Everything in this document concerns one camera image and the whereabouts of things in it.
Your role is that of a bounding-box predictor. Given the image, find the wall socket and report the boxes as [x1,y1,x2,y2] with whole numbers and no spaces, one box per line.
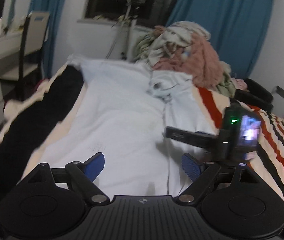
[275,86,284,99]

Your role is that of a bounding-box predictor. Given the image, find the blue curtain left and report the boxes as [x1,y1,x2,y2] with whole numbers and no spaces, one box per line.
[28,0,72,78]

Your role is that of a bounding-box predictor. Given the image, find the black garment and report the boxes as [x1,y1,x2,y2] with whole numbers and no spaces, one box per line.
[0,64,85,230]

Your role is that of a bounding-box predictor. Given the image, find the striped red cream bedspread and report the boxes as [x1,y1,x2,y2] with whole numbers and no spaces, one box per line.
[0,62,284,205]

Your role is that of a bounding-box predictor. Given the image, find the black and cream chair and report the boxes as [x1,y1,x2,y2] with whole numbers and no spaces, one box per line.
[0,11,50,101]

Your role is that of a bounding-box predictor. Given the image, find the blue curtain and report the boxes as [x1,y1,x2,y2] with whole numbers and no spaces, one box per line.
[28,0,72,78]
[167,0,273,79]

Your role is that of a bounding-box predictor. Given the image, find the white garment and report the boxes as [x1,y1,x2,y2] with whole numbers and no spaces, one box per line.
[40,53,219,198]

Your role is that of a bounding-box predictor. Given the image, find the black bag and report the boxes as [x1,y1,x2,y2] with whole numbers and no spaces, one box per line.
[234,78,274,112]

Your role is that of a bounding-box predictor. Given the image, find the metal tripod stand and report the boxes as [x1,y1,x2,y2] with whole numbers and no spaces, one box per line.
[105,0,145,61]

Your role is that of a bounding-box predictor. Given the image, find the blue curtain right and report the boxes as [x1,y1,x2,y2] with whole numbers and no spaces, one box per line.
[167,0,273,79]

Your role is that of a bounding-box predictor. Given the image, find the green floral garment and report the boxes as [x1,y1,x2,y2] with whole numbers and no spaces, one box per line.
[216,61,236,98]

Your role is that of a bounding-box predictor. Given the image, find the crumpled light patterned clothes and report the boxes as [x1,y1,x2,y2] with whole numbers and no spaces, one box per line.
[133,21,211,66]

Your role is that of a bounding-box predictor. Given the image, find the pink fluffy garment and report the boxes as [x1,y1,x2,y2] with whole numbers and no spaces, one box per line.
[152,34,223,89]

